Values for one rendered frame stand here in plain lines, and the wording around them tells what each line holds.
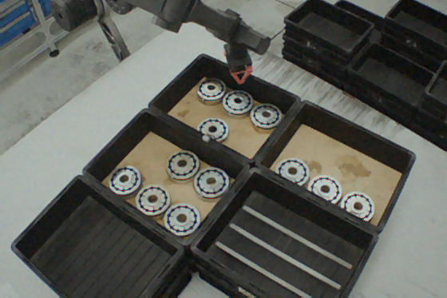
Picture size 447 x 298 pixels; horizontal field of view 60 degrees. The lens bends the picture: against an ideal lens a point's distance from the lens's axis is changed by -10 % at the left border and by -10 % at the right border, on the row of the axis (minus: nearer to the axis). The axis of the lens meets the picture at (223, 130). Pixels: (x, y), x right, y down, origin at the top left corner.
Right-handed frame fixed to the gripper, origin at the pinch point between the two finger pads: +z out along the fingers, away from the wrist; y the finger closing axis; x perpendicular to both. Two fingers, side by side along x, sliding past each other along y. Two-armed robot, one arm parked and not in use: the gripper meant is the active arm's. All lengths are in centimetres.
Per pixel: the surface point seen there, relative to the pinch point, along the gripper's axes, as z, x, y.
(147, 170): 14.9, 33.6, -18.0
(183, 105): 15.2, 18.1, 5.3
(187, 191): 15.0, 22.5, -28.1
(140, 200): 12.0, 36.4, -29.9
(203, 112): 15.3, 12.2, 0.8
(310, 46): 49, -52, 59
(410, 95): 62, -98, 24
